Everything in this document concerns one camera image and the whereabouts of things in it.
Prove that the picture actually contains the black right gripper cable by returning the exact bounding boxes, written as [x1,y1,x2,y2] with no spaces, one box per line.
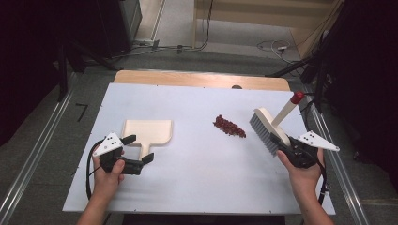
[316,158,330,206]

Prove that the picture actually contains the cream plastic dustpan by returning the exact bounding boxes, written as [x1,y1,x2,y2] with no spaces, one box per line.
[120,119,174,160]

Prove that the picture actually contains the white table board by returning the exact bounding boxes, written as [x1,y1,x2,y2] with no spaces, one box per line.
[62,82,336,216]

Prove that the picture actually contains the white floor cable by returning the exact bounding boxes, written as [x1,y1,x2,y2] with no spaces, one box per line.
[256,39,294,65]

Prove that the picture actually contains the black floor cables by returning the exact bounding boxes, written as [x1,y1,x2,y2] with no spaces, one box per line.
[130,0,215,56]

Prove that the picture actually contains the black cabinet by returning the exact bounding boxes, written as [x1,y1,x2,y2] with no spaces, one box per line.
[95,0,144,59]

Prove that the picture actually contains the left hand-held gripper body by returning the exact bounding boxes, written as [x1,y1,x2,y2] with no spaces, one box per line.
[92,132,145,175]

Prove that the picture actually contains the cream brush with red cap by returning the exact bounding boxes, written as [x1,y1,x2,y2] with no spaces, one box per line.
[249,91,305,158]

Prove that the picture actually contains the metal floor rail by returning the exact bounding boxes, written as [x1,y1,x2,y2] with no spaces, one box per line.
[304,93,370,225]
[0,72,78,225]

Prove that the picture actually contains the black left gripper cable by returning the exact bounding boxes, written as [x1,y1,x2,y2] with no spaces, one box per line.
[85,148,103,201]

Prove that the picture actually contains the dark curtain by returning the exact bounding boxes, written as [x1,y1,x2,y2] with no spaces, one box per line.
[325,0,398,188]

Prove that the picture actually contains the black stand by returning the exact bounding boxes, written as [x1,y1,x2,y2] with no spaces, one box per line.
[265,31,331,114]
[55,40,121,102]

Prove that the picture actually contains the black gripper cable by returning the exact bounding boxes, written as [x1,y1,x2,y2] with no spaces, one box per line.
[316,158,330,206]
[85,148,103,201]

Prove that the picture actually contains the person's right hand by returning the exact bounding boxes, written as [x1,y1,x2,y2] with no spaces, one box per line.
[276,148,325,196]

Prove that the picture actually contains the light wooden furniture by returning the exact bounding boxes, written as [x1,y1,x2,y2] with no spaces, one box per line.
[191,0,345,60]

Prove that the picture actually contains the pile of red scraps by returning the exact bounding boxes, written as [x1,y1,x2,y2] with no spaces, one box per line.
[212,113,247,139]

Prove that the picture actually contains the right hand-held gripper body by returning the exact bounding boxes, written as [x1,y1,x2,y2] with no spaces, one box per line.
[278,130,341,170]

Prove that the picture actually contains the person's left hand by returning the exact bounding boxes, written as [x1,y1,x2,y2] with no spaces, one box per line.
[92,149,126,201]

